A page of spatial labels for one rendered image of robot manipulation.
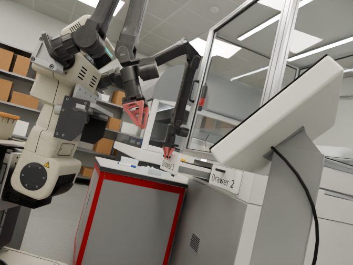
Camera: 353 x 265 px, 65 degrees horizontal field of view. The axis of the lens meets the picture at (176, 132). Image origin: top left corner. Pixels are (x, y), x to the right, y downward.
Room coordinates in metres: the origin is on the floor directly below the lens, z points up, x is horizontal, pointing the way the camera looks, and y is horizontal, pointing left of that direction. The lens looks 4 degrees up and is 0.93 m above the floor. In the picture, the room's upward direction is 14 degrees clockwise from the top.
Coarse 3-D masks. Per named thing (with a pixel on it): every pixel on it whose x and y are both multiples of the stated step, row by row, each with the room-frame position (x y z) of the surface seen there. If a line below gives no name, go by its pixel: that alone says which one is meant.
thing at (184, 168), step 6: (180, 162) 1.59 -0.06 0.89; (180, 168) 1.59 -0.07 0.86; (186, 168) 1.60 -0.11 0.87; (192, 168) 1.62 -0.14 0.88; (198, 168) 1.63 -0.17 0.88; (204, 168) 1.64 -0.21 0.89; (186, 174) 1.61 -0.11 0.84; (192, 174) 1.62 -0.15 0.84; (198, 174) 1.63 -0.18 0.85; (204, 174) 1.64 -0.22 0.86
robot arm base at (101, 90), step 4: (104, 76) 1.35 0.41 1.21; (108, 76) 1.34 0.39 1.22; (104, 80) 1.35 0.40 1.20; (108, 80) 1.35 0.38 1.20; (100, 84) 1.35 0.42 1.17; (104, 84) 1.35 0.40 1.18; (108, 84) 1.37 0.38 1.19; (96, 88) 1.33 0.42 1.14; (100, 88) 1.36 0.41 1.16; (104, 88) 1.38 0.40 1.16; (100, 92) 1.40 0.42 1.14; (104, 92) 1.43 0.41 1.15
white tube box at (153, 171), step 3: (141, 168) 1.92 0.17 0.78; (144, 168) 1.89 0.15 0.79; (147, 168) 1.87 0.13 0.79; (150, 168) 1.90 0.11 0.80; (153, 168) 1.97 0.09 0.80; (141, 171) 1.91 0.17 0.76; (144, 171) 1.89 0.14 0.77; (147, 171) 1.87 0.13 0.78; (150, 171) 1.88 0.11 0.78; (153, 171) 1.90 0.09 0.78; (156, 171) 1.91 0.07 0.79; (159, 171) 1.93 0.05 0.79; (150, 174) 1.88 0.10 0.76; (153, 174) 1.90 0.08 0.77; (156, 174) 1.92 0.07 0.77; (159, 174) 1.93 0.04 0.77
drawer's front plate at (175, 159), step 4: (172, 156) 1.66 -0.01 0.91; (176, 156) 1.59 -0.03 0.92; (180, 156) 1.57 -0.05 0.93; (164, 160) 1.79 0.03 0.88; (168, 160) 1.72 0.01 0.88; (172, 160) 1.64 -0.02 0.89; (176, 160) 1.58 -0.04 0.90; (180, 160) 1.57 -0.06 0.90; (164, 164) 1.77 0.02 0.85; (168, 164) 1.70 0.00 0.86; (172, 164) 1.63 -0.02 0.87; (176, 164) 1.57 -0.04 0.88; (164, 168) 1.75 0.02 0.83; (168, 168) 1.68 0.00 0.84; (172, 168) 1.61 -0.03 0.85; (176, 168) 1.57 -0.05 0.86; (172, 172) 1.60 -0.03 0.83; (176, 172) 1.57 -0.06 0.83
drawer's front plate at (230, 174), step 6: (222, 168) 1.50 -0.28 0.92; (228, 168) 1.44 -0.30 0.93; (216, 174) 1.54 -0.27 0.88; (222, 174) 1.48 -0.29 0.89; (228, 174) 1.43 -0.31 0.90; (234, 174) 1.37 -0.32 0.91; (240, 174) 1.33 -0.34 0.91; (210, 180) 1.59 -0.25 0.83; (216, 180) 1.53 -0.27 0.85; (222, 180) 1.47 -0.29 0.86; (228, 180) 1.42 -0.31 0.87; (234, 180) 1.36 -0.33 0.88; (240, 180) 1.34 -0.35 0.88; (222, 186) 1.46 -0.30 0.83; (228, 186) 1.40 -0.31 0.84; (234, 186) 1.35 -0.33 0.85; (234, 192) 1.34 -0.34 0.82
